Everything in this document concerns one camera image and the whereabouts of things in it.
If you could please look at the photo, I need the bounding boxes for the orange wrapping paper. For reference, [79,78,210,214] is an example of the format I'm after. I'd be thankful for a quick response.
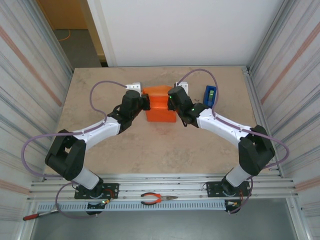
[142,84,178,123]

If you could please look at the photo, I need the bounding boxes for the blue tape dispenser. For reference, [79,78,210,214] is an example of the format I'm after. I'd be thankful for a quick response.
[202,85,218,109]

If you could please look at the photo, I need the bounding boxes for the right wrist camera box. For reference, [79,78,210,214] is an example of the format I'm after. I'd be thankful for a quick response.
[174,79,190,93]

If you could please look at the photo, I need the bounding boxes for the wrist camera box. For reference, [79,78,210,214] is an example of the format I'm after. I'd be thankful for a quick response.
[174,79,190,93]
[124,81,143,93]

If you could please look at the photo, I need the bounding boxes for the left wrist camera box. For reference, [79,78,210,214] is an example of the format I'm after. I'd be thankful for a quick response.
[124,81,143,93]

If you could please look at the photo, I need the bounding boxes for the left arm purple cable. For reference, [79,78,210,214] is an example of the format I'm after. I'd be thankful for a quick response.
[21,80,128,220]

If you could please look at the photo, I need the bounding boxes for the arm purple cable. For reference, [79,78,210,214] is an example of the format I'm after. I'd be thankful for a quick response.
[178,68,291,215]
[21,80,128,220]

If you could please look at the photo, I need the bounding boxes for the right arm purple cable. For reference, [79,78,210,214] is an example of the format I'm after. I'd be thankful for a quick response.
[178,68,291,215]

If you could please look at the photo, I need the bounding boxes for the aluminium side rail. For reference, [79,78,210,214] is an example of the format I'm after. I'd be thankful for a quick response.
[241,65,285,179]

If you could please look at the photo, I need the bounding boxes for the white door frame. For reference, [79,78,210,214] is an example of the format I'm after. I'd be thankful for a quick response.
[86,0,118,68]

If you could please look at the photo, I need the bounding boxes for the aluminium rail frame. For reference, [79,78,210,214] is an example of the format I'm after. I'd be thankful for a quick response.
[27,173,300,201]

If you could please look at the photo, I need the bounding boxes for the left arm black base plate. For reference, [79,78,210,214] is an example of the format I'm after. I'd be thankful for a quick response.
[74,182,120,200]

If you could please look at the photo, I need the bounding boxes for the red black power wires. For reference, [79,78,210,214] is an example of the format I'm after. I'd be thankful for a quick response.
[99,187,119,205]
[224,191,245,208]

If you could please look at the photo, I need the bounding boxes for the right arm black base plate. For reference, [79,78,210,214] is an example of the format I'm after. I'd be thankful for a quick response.
[206,181,252,198]

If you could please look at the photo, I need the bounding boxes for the red-handled pliers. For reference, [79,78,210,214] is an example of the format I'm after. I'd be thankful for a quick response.
[140,192,179,206]

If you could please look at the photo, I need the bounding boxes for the orange floor cable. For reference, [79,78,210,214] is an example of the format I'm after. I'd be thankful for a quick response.
[57,29,73,42]

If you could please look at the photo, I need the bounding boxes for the grey slotted cable duct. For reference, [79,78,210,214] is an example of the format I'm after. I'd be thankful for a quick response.
[36,200,227,213]

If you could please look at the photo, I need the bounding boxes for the red-handled screwdriver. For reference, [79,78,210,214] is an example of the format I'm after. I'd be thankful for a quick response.
[22,210,60,221]

